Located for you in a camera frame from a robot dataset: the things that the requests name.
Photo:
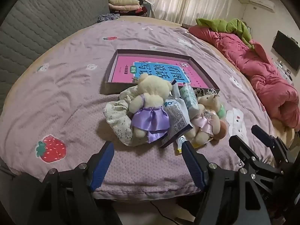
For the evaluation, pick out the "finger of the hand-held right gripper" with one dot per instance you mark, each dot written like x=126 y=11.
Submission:
x=241 y=147
x=264 y=134

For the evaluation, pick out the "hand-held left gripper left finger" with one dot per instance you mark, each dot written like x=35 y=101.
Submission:
x=103 y=164

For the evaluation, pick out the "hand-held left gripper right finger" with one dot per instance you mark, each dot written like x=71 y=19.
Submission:
x=193 y=166

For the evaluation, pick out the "yellow cartoon tissue packet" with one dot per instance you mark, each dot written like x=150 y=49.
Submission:
x=180 y=145

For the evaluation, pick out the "peach makeup sponge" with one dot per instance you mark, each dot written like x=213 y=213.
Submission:
x=221 y=129

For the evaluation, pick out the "green makeup sponge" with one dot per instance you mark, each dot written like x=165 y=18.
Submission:
x=221 y=112

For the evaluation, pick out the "cream floral scrunchie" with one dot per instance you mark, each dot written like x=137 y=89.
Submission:
x=114 y=114

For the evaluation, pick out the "purple cartoon tissue packet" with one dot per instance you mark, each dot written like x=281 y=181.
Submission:
x=177 y=117

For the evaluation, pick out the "teddy bear pink dress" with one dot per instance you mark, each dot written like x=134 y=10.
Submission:
x=207 y=103

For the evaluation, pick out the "leopard print scrunchie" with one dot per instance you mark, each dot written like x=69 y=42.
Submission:
x=199 y=91

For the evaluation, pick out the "grey cardboard box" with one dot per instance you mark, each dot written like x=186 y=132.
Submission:
x=117 y=88

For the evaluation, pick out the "teddy bear purple dress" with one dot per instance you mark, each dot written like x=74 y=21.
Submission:
x=150 y=91

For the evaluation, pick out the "pink quilt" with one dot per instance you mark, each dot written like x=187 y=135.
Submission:
x=257 y=70

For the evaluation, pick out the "purple printed bedsheet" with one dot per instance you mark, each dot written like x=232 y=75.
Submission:
x=70 y=86

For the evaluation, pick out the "black flat screen television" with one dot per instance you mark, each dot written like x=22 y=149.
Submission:
x=287 y=49

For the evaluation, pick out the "pink book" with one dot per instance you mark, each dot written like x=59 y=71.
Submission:
x=126 y=68

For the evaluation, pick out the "green cloth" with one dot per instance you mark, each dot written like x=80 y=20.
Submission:
x=236 y=28

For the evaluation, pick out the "white air conditioner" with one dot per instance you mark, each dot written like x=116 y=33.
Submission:
x=261 y=2

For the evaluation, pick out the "dark flat object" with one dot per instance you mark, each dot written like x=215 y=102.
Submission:
x=186 y=24

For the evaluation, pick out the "blue patterned cloth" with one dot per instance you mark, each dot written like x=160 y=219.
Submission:
x=107 y=17

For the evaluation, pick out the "grey quilted headboard cover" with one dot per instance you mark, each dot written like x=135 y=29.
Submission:
x=35 y=28

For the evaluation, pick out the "white curtain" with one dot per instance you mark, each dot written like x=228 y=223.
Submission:
x=187 y=0

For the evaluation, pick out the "stack of folded clothes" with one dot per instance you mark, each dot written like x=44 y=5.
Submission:
x=124 y=3

